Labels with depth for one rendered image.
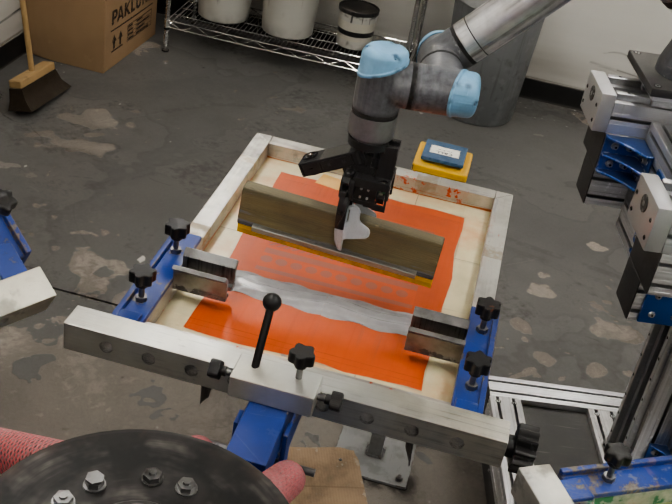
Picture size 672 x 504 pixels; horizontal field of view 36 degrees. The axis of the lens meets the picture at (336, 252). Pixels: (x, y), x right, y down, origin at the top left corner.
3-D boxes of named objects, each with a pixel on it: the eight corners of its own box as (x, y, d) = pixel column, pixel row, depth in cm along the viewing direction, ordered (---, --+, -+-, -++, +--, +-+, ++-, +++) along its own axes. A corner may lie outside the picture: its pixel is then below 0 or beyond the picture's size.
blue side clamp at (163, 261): (174, 257, 192) (176, 225, 188) (199, 263, 191) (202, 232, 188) (108, 349, 167) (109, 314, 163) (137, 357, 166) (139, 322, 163)
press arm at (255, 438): (256, 402, 154) (260, 376, 151) (295, 412, 153) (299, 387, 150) (219, 480, 139) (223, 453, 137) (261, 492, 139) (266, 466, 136)
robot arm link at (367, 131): (346, 115, 162) (357, 96, 169) (342, 141, 165) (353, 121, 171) (392, 126, 161) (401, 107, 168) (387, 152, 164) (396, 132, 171)
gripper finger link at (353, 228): (362, 262, 174) (373, 212, 170) (329, 254, 174) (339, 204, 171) (365, 256, 176) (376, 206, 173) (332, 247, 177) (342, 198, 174)
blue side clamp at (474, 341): (464, 332, 186) (472, 301, 182) (491, 339, 185) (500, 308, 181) (441, 440, 161) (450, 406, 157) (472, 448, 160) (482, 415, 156)
